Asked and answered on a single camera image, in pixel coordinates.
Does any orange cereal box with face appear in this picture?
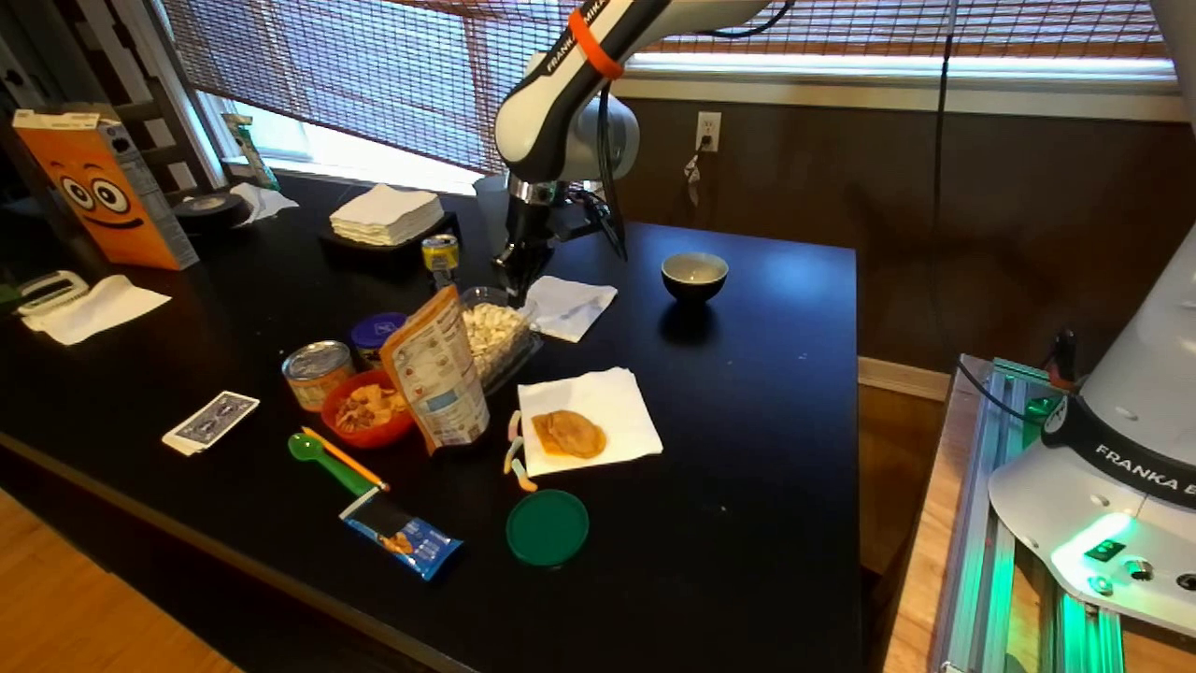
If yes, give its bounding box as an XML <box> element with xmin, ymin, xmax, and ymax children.
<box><xmin>13</xmin><ymin>107</ymin><xmax>198</xmax><ymax>274</ymax></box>

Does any small metal tin can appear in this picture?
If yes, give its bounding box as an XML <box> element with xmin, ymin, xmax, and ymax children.
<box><xmin>282</xmin><ymin>339</ymin><xmax>356</xmax><ymax>412</ymax></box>

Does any beige string beside napkin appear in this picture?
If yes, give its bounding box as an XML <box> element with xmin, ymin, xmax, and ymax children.
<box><xmin>502</xmin><ymin>407</ymin><xmax>543</xmax><ymax>498</ymax></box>

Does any white napkin at left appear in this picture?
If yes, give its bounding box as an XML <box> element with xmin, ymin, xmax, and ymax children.
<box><xmin>27</xmin><ymin>274</ymin><xmax>169</xmax><ymax>346</ymax></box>

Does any bamboo window blind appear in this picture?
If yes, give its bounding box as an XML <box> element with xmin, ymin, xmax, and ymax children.
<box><xmin>160</xmin><ymin>0</ymin><xmax>578</xmax><ymax>173</ymax></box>

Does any green plastic spoon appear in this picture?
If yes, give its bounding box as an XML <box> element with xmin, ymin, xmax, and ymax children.
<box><xmin>289</xmin><ymin>433</ymin><xmax>374</xmax><ymax>498</ymax></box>

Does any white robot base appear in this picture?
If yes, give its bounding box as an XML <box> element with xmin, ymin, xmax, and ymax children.
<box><xmin>992</xmin><ymin>226</ymin><xmax>1196</xmax><ymax>636</ymax></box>

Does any blue round lid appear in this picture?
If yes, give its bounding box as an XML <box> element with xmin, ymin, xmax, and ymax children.
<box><xmin>346</xmin><ymin>311</ymin><xmax>405</xmax><ymax>366</ymax></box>

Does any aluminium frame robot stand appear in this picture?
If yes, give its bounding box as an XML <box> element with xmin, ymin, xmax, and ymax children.
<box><xmin>926</xmin><ymin>357</ymin><xmax>1129</xmax><ymax>673</ymax></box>

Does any white napkin under cookie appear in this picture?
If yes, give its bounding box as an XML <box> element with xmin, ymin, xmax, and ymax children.
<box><xmin>517</xmin><ymin>366</ymin><xmax>662</xmax><ymax>477</ymax></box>

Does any white napkin near bowl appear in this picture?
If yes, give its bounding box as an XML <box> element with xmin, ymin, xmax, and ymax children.
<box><xmin>525</xmin><ymin>275</ymin><xmax>617</xmax><ymax>342</ymax></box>

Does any white wall outlet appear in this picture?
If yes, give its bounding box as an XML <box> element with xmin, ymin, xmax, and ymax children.
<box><xmin>695</xmin><ymin>110</ymin><xmax>720</xmax><ymax>152</ymax></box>

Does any clear container with popcorn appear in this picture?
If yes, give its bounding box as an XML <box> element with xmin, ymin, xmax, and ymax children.
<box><xmin>459</xmin><ymin>289</ymin><xmax>537</xmax><ymax>383</ymax></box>

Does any playing card deck box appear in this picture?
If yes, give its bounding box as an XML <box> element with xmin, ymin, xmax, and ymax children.
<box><xmin>160</xmin><ymin>388</ymin><xmax>257</xmax><ymax>454</ymax></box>

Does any round brown cookie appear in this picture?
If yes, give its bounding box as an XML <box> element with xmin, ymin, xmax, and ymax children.
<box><xmin>532</xmin><ymin>412</ymin><xmax>607</xmax><ymax>458</ymax></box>

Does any orange white snack pouch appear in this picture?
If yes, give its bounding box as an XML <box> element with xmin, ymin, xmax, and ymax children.
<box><xmin>380</xmin><ymin>289</ymin><xmax>491</xmax><ymax>451</ymax></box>

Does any white remote device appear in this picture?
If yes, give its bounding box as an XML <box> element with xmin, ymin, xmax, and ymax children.
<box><xmin>17</xmin><ymin>267</ymin><xmax>91</xmax><ymax>317</ymax></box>

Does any orange bowl with cereal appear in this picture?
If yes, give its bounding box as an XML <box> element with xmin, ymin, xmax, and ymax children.
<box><xmin>321</xmin><ymin>370</ymin><xmax>411</xmax><ymax>448</ymax></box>

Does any small yellow capped bottle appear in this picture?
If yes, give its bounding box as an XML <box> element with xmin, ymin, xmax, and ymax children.
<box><xmin>422</xmin><ymin>233</ymin><xmax>459</xmax><ymax>289</ymax></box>

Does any orange pencil stick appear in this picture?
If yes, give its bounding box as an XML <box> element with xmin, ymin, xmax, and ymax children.
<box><xmin>300</xmin><ymin>427</ymin><xmax>388</xmax><ymax>491</ymax></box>

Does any green round lid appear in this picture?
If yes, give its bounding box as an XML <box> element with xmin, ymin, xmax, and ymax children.
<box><xmin>505</xmin><ymin>491</ymin><xmax>592</xmax><ymax>569</ymax></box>

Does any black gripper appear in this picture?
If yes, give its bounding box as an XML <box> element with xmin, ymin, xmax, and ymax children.
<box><xmin>498</xmin><ymin>203</ymin><xmax>623</xmax><ymax>307</ymax></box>

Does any blue snack bar wrapper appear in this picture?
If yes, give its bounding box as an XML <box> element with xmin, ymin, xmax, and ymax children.
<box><xmin>339</xmin><ymin>491</ymin><xmax>459</xmax><ymax>578</ymax></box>

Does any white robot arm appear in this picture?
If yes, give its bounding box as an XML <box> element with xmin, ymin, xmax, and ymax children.
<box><xmin>492</xmin><ymin>0</ymin><xmax>771</xmax><ymax>291</ymax></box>

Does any black bowl white inside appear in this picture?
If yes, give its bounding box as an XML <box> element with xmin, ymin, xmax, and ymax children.
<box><xmin>662</xmin><ymin>253</ymin><xmax>730</xmax><ymax>302</ymax></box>

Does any black round dish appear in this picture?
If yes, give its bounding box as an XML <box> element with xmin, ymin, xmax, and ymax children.
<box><xmin>176</xmin><ymin>191</ymin><xmax>250</xmax><ymax>233</ymax></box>

